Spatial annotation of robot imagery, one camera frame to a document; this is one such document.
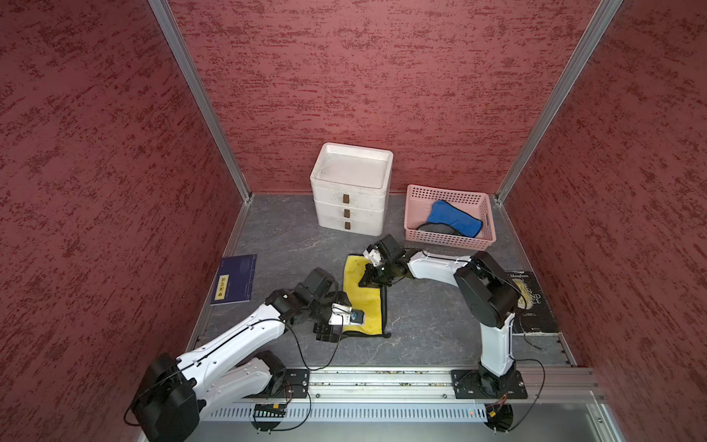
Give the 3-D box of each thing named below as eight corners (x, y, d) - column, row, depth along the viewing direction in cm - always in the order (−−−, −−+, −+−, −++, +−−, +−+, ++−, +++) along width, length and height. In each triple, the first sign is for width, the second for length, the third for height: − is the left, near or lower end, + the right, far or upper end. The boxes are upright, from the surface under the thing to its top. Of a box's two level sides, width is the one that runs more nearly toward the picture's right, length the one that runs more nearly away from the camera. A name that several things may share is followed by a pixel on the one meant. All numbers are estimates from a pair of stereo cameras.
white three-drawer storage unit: (314, 228, 111) (304, 181, 91) (329, 189, 126) (324, 140, 106) (380, 239, 108) (385, 192, 87) (388, 197, 123) (393, 149, 102)
